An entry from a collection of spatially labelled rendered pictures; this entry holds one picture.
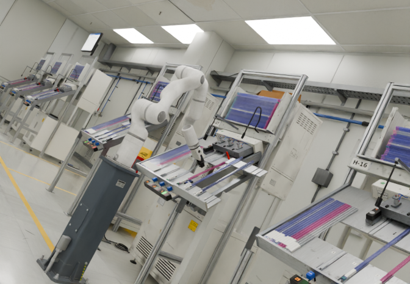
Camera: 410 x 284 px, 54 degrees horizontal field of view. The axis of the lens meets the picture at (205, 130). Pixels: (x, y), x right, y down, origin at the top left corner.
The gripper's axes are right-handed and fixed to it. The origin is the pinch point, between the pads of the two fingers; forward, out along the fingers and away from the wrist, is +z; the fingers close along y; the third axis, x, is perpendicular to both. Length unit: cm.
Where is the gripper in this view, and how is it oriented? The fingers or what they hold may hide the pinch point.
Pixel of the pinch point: (201, 164)
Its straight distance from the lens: 294.5
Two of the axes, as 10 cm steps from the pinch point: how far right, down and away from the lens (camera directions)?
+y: -5.5, -1.8, 8.2
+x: -7.7, 4.8, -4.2
